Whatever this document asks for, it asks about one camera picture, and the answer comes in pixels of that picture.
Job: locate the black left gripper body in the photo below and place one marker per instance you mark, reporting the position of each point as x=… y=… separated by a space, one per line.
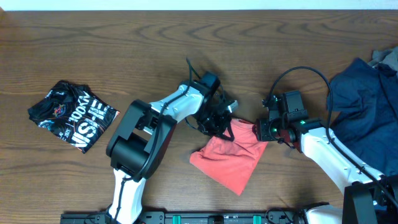
x=212 y=123

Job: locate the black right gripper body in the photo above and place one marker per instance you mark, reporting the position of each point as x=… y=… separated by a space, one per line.
x=271 y=130

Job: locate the red printed t-shirt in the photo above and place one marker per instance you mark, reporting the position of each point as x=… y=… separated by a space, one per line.
x=231 y=163

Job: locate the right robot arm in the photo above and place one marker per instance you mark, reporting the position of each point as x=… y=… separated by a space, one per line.
x=368 y=195

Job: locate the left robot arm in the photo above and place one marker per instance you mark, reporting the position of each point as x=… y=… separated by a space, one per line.
x=139 y=143

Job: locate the navy blue garment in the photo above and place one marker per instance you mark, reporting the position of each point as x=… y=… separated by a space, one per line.
x=366 y=99

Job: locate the grey garment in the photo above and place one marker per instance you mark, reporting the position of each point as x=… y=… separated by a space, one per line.
x=386 y=57

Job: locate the black printed folded garment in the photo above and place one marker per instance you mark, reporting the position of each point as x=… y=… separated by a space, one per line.
x=73 y=114

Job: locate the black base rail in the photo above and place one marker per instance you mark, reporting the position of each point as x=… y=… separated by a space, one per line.
x=274 y=216

